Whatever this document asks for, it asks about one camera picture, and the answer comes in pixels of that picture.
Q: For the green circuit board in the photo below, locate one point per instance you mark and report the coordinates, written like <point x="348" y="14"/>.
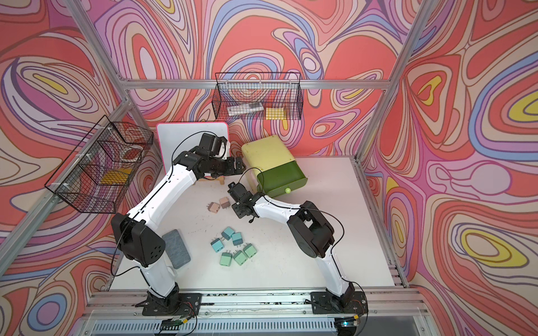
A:
<point x="172" y="324"/>

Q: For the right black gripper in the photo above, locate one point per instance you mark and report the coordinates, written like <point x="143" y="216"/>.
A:
<point x="235" y="207"/>

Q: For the black wire basket left wall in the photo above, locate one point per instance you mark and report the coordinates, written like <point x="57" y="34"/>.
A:
<point x="107" y="145"/>

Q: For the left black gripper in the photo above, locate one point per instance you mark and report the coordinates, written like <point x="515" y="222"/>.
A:
<point x="230" y="169"/>

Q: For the black wire basket back wall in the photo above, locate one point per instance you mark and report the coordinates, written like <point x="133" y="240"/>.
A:
<point x="274" y="89"/>

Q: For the yellow item in left basket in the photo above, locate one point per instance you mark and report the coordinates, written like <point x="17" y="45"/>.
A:
<point x="116" y="177"/>

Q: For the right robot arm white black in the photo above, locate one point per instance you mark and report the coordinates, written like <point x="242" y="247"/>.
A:
<point x="311" y="230"/>

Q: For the green top drawer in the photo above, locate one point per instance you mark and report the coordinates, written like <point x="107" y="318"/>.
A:
<point x="282" y="179"/>

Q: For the grey whiteboard eraser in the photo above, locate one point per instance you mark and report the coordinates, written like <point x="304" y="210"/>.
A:
<point x="176" y="249"/>

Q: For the aluminium frame rail front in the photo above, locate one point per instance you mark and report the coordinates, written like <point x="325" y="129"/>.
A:
<point x="392" y="311"/>

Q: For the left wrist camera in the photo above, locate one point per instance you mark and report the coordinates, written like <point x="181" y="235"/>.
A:
<point x="212" y="146"/>

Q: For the teal plug top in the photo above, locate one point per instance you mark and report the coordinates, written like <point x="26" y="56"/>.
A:
<point x="227" y="233"/>

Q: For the grey box in back basket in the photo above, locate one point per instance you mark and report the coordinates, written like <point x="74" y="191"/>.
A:
<point x="245" y="109"/>

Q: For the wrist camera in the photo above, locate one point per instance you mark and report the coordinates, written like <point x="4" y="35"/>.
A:
<point x="237" y="191"/>
<point x="212" y="146"/>

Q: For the green plug right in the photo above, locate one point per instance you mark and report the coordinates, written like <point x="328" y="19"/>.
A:
<point x="250" y="251"/>

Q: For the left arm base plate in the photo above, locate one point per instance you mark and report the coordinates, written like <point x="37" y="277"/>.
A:
<point x="178" y="304"/>

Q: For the teal plug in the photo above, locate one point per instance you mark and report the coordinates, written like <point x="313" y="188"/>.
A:
<point x="227" y="233"/>
<point x="237" y="238"/>
<point x="217" y="245"/>

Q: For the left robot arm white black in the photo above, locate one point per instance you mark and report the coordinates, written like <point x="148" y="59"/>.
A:
<point x="136" y="233"/>

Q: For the black wire basket wall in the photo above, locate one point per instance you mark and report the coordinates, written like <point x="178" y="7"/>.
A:
<point x="107" y="145"/>
<point x="274" y="89"/>

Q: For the pink framed whiteboard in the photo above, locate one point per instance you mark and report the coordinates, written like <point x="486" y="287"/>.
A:
<point x="178" y="137"/>

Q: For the yellow block in back basket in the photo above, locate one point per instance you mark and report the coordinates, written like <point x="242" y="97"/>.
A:
<point x="275" y="114"/>

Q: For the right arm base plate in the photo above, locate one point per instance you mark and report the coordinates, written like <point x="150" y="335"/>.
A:
<point x="325" y="303"/>

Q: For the yellow green drawer cabinet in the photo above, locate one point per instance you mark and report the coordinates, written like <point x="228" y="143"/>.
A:
<point x="264" y="154"/>

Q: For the green plug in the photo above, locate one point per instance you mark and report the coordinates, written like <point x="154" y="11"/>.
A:
<point x="250" y="251"/>
<point x="240" y="257"/>
<point x="226" y="259"/>

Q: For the green plug bottom left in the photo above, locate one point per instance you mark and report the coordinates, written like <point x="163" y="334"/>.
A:
<point x="226" y="259"/>

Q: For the wooden whiteboard stand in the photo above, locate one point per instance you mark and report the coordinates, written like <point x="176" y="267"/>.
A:
<point x="219" y="179"/>

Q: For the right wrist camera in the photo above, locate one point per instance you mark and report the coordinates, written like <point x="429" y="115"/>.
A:
<point x="237" y="191"/>

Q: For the green plug bottom middle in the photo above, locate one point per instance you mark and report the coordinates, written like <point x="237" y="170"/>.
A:
<point x="240" y="257"/>

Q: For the pink plug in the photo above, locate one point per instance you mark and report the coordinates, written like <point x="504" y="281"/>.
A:
<point x="214" y="207"/>
<point x="224" y="202"/>

